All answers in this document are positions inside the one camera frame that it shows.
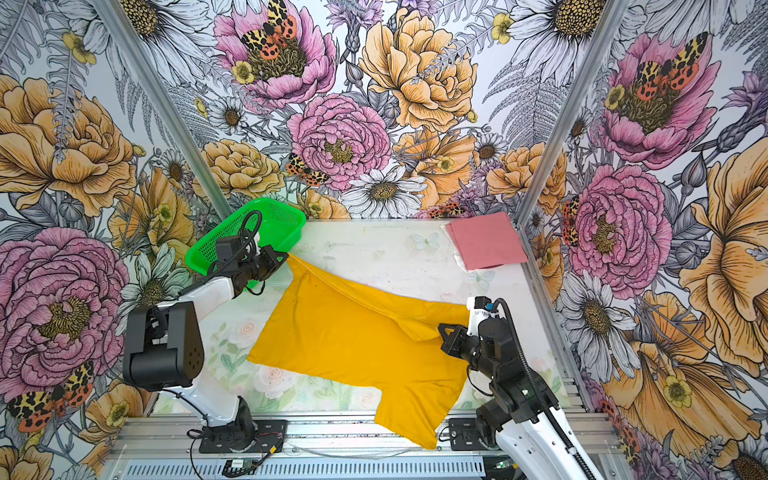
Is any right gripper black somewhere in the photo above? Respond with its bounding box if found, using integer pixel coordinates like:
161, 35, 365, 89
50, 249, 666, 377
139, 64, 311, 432
436, 325, 497, 381

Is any right aluminium corner post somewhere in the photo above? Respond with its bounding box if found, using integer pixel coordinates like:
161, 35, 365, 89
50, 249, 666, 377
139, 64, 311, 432
515, 0, 631, 226

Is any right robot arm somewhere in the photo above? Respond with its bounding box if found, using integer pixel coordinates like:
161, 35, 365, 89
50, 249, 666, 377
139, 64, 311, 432
438, 318, 603, 479

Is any aluminium corner post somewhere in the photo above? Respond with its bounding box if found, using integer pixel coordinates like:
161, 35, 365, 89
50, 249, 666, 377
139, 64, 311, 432
94, 1, 233, 220
515, 0, 631, 226

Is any left aluminium corner post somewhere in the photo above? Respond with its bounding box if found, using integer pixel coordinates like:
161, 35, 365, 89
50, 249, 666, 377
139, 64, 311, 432
94, 1, 233, 220

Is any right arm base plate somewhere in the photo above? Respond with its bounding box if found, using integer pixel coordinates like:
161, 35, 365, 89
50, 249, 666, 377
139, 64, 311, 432
448, 417, 498, 451

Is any yellow t shirt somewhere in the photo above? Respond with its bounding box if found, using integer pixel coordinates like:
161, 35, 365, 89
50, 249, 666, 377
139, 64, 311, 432
248, 257, 468, 450

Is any small green circuit board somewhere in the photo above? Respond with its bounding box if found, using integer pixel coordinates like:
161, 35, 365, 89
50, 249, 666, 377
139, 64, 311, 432
221, 459, 251, 478

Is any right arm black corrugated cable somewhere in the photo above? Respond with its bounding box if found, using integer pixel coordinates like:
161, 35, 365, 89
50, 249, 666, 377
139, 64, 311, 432
491, 297, 601, 480

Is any green plastic basket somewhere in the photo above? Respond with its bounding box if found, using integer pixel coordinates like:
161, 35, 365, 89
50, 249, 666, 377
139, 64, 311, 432
184, 197, 308, 290

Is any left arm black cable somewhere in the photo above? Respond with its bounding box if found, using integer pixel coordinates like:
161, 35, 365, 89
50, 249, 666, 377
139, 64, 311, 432
161, 209, 265, 480

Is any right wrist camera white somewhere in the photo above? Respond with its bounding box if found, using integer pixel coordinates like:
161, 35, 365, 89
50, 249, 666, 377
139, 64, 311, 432
466, 296, 497, 336

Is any folded pink t shirt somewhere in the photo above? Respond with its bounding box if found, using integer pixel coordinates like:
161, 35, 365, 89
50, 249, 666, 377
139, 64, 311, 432
446, 212, 528, 270

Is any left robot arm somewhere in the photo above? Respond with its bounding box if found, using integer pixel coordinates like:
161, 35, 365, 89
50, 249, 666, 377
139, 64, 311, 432
123, 234, 289, 451

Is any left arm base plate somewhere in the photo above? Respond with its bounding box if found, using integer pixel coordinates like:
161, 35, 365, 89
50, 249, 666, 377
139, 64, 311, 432
199, 419, 288, 455

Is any aluminium front rail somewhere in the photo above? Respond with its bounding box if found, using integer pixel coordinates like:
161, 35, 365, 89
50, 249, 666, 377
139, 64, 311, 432
100, 412, 525, 479

